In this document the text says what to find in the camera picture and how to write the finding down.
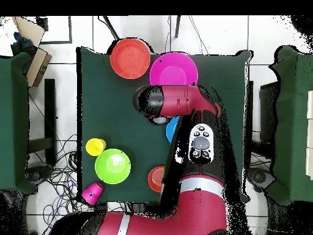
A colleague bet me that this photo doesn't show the light blue bowl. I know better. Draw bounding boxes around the light blue bowl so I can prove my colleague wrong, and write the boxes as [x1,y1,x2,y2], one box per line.
[166,116,181,144]

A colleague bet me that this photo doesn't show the green bowl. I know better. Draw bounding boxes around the green bowl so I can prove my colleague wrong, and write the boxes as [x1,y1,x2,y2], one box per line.
[94,148,132,185]

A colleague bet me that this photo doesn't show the large pink bowl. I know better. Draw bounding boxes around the large pink bowl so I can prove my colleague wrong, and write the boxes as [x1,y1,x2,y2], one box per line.
[149,51,199,87]

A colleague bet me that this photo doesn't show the large shallow orange bowl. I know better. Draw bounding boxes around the large shallow orange bowl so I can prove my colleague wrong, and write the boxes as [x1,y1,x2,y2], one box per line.
[109,38,152,80]

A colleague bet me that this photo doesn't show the dark green table cloth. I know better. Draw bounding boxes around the dark green table cloth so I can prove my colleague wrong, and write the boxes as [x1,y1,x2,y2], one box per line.
[76,46,254,204]

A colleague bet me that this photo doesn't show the small orange bowl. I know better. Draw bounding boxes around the small orange bowl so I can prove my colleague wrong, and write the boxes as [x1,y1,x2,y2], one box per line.
[147,166,166,193]

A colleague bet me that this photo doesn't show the yellow cup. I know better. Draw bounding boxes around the yellow cup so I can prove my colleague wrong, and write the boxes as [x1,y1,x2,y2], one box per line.
[85,138,108,157]

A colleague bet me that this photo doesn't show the pink cup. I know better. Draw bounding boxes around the pink cup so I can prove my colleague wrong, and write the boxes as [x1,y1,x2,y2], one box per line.
[81,181,105,206]

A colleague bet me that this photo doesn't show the black box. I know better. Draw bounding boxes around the black box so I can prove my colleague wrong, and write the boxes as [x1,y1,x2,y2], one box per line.
[259,81,279,143]

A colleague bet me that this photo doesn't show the brown cardboard box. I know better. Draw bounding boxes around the brown cardboard box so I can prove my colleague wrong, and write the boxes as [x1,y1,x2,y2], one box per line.
[25,47,53,88]

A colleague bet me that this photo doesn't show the green cloth covered table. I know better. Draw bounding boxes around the green cloth covered table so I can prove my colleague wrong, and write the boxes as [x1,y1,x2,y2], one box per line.
[0,51,38,195]
[265,45,313,207]

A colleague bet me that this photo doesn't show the white boxes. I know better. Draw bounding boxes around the white boxes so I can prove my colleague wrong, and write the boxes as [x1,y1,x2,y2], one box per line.
[306,89,313,181]

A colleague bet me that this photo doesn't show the beige board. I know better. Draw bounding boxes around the beige board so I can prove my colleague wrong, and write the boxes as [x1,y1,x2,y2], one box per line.
[12,16,45,48]

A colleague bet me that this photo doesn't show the tangle of black cables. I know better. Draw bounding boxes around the tangle of black cables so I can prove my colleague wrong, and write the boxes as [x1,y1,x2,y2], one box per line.
[28,132,134,235]

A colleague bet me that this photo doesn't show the black stool frame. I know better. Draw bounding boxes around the black stool frame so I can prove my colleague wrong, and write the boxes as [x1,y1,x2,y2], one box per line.
[28,78,57,168]

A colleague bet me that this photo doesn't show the black camera tripod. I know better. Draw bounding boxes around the black camera tripod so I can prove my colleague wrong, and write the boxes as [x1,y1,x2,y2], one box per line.
[97,15,182,41]

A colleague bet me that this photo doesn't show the black floor frame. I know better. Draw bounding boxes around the black floor frame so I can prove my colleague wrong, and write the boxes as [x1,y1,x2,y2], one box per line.
[35,15,73,45]

